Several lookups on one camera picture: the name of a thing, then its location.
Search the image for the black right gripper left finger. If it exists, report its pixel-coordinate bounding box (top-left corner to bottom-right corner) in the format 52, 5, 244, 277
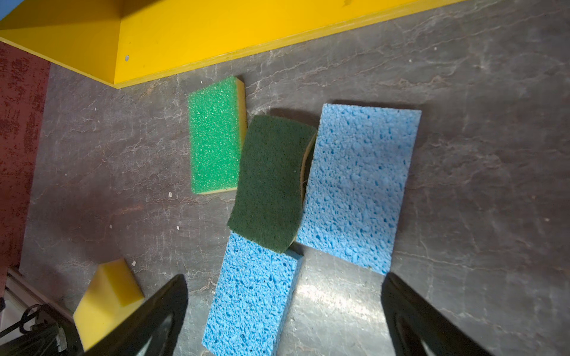
84, 274, 188, 355

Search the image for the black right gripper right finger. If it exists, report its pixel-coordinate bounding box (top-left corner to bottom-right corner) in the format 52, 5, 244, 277
381, 272, 490, 355

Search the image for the yellow sponge front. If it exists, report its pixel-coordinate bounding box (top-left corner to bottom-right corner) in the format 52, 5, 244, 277
73, 259, 145, 351

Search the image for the blue sponge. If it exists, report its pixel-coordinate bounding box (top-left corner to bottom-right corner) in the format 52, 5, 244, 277
297, 104, 422, 274
202, 232, 303, 355

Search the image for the bright green yellow sponge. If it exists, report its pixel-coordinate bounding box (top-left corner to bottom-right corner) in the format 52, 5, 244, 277
188, 77, 247, 194

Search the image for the yellow wooden two-tier shelf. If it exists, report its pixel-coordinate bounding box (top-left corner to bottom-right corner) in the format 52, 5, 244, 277
1, 0, 452, 89

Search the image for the dark green wavy sponge right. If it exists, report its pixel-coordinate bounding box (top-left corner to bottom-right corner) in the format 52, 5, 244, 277
228, 116, 317, 253

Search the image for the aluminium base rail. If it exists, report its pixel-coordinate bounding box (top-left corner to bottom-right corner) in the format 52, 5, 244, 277
1, 267, 83, 355

